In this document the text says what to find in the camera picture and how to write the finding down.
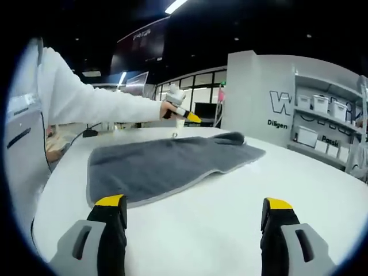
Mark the grey towel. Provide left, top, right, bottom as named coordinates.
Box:
left=85, top=131, right=267, bottom=209

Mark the person's left hand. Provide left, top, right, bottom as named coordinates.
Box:
left=159, top=101, right=175, bottom=120

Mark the black screen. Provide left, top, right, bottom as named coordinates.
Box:
left=194, top=102, right=218, bottom=117

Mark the large display screen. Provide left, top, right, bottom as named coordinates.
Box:
left=125, top=71, right=150, bottom=94

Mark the white lettered pillar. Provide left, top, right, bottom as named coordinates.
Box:
left=220, top=50, right=297, bottom=150

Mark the black hanging banner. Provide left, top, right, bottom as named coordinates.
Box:
left=110, top=17, right=170, bottom=75

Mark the ceiling light strip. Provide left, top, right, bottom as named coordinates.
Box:
left=164, top=0, right=188, bottom=14

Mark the grey metal shelf unit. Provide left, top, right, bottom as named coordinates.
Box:
left=287, top=68, right=368, bottom=175

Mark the grey chest device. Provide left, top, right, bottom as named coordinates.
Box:
left=5, top=40, right=48, bottom=185

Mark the black cable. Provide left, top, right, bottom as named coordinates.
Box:
left=41, top=113, right=53, bottom=173

